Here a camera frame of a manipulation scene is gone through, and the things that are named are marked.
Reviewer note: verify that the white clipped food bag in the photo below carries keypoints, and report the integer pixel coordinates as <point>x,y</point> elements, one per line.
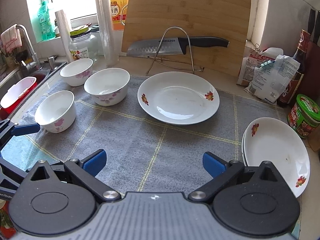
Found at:
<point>272,77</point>

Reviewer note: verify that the red white food bag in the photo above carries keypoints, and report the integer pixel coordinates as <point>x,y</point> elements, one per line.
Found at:
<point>255,59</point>

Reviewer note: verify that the green lid sauce jar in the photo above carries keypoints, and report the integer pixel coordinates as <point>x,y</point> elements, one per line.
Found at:
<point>304,116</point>

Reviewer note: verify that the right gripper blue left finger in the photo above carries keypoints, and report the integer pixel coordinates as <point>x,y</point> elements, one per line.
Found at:
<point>95,162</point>

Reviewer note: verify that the black handled kitchen knife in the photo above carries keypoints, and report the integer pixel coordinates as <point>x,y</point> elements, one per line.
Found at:
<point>136,49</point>

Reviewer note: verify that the grey checked dish mat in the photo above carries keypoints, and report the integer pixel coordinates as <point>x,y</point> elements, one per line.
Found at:
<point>154,185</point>

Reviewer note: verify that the metal wire board stand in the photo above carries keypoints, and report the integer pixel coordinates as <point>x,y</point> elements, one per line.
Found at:
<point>169,46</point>

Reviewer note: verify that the pink checked dish cloth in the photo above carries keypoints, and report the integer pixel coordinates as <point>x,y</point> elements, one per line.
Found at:
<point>11,39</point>

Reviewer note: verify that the green dish soap bottle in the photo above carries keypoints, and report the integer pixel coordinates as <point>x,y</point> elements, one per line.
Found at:
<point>46,22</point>

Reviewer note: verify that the white floral bowl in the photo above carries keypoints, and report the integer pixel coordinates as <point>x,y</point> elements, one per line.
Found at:
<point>57,112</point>
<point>108,87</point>
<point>77,72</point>

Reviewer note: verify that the sink soap dispenser pump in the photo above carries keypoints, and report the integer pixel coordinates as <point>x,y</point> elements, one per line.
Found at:
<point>50,61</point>

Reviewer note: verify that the orange cooking wine jug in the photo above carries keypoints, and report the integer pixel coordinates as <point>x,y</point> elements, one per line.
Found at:
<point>118,13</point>

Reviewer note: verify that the steel kitchen faucet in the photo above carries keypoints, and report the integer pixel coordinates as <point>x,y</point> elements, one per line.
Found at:
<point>35,63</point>

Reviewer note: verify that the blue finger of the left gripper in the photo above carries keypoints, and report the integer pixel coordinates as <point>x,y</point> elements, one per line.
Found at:
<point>19,130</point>

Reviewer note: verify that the dark red knife block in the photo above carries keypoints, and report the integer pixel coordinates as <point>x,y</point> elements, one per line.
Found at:
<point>310,82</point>

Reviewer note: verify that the large white fruit plate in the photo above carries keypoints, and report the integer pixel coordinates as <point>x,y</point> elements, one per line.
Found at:
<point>178,98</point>

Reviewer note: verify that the bamboo cutting board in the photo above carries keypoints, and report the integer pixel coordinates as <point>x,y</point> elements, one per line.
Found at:
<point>229,19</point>

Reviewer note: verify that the white plastic strainer basket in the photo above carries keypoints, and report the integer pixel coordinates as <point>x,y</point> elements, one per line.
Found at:
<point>17,93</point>

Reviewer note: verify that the stainless steel sink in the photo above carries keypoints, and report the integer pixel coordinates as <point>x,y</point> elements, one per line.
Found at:
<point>19,73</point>

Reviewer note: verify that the short white plastic roll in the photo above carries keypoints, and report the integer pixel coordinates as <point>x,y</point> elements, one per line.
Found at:
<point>64,26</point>

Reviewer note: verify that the dark vinegar bottle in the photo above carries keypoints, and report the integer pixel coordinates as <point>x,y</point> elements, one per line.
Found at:
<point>299,56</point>

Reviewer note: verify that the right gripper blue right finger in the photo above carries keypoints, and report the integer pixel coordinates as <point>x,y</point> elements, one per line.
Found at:
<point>213,164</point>

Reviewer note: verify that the glass jar with green lid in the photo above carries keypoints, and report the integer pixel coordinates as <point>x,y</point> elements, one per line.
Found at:
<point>83,44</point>

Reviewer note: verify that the red plastic basin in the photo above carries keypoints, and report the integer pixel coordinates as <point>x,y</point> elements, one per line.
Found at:
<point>38,76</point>

